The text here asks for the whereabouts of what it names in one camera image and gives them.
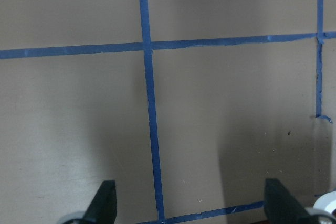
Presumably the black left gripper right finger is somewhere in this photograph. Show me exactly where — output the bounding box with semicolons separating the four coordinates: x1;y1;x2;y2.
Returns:
264;178;335;223

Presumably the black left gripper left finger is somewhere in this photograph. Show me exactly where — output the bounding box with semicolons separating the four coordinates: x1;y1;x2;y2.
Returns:
59;180;117;224

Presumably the light wooden drawer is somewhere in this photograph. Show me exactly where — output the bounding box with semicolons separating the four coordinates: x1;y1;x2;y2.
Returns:
313;191;336;214

